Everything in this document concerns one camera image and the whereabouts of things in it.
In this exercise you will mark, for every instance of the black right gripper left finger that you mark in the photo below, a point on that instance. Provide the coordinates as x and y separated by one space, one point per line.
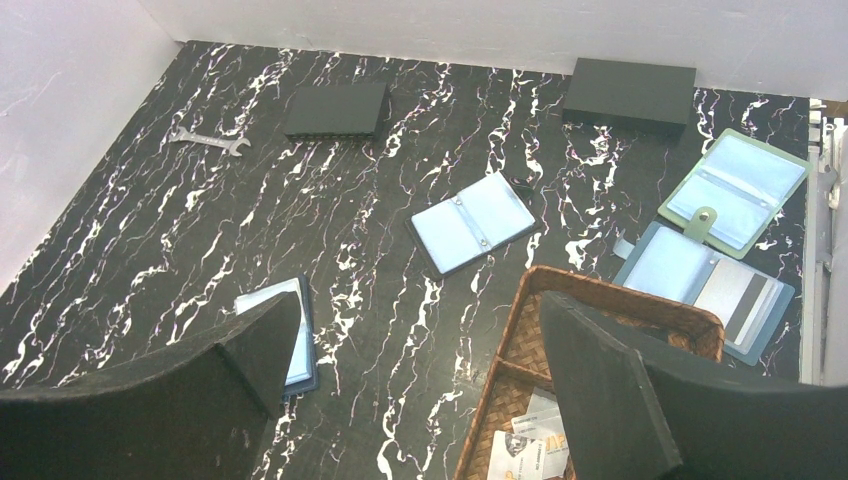
196 409

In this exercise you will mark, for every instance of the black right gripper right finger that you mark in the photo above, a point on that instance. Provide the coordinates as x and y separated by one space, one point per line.
634 407

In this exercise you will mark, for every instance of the dark blue card holder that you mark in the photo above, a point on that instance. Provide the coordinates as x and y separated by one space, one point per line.
302 375

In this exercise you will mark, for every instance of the white cards in basket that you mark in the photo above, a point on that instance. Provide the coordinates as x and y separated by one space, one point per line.
535 447

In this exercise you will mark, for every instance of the blue striped card holder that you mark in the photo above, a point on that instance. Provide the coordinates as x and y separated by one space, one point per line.
749 303

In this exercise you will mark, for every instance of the light blue snap card holder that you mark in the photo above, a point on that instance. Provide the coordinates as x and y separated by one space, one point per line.
746 182

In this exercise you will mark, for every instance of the open blue card holder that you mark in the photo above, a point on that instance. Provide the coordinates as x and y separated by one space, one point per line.
474 222

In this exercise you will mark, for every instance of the woven brown basket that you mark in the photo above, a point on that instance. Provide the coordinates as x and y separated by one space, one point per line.
520 364

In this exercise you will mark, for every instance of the silver open-end wrench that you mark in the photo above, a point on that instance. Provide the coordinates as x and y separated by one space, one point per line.
230 146

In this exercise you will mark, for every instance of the black box at back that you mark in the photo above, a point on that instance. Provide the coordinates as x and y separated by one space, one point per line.
643 97

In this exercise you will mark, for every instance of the black flat box centre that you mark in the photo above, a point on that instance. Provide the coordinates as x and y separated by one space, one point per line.
358 111

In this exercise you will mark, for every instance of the aluminium table edge rail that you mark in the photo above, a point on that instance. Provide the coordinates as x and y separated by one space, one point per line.
823 348

